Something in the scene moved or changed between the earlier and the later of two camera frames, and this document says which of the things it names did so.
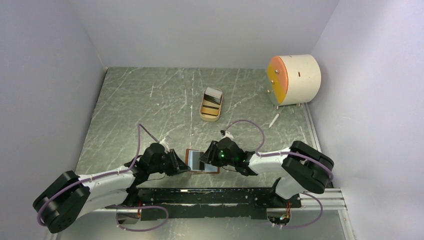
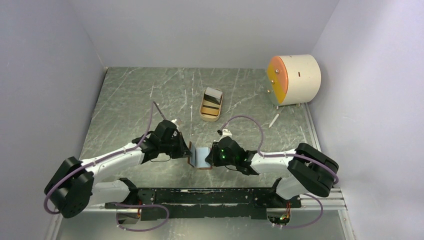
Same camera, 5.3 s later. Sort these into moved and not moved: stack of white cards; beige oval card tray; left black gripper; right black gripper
Moved: left black gripper
Not moved: stack of white cards; right black gripper; beige oval card tray
